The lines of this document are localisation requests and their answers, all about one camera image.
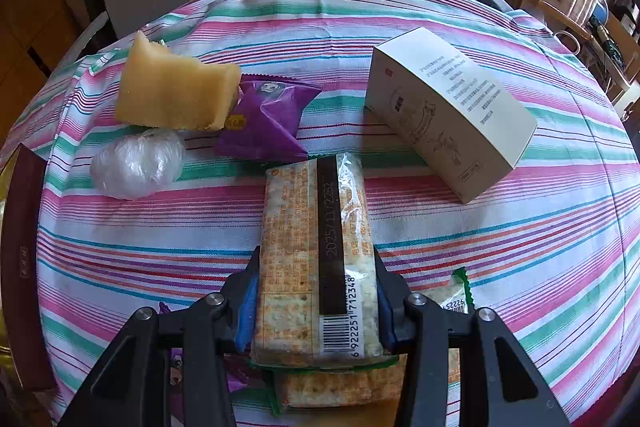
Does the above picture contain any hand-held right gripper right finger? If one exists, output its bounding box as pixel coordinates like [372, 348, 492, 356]
[371, 247, 571, 427]

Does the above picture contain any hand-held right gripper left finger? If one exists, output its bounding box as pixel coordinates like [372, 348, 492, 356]
[57, 246, 263, 427]

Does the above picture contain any cracker packet with black strip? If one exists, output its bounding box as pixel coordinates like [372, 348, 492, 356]
[248, 152, 401, 370]

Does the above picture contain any cracker packet with green edge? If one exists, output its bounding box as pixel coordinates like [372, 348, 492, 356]
[270, 268, 473, 417]

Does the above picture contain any clear plastic ball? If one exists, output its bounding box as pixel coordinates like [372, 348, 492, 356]
[90, 128, 187, 200]

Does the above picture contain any white cardboard box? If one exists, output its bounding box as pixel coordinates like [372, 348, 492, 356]
[364, 27, 539, 204]

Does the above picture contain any yellow sponge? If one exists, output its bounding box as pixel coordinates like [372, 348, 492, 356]
[114, 31, 243, 132]

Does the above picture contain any dark red gift box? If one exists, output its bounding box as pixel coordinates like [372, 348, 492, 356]
[0, 142, 56, 393]

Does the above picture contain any striped tablecloth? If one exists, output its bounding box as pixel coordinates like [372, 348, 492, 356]
[0, 0, 640, 427]

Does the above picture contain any wooden cabinet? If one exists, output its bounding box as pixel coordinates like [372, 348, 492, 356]
[0, 0, 101, 108]

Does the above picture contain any blue round object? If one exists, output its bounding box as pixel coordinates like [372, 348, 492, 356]
[589, 0, 611, 28]

